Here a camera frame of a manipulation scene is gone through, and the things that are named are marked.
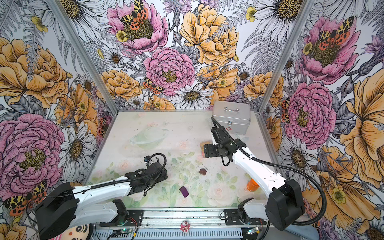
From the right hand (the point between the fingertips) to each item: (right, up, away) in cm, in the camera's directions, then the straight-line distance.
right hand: (213, 154), depth 82 cm
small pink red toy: (-14, -30, -14) cm, 36 cm away
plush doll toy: (-58, -29, -18) cm, 68 cm away
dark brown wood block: (-5, -11, +7) cm, 14 cm away
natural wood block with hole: (-5, -1, +12) cm, 13 cm away
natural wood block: (-5, +4, +15) cm, 16 cm away
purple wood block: (-16, -20, -1) cm, 25 cm away
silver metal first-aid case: (+16, +21, +17) cm, 32 cm away
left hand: (-30, -14, +4) cm, 33 cm away
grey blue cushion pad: (+41, -32, -14) cm, 54 cm away
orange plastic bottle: (+20, -15, -5) cm, 25 cm away
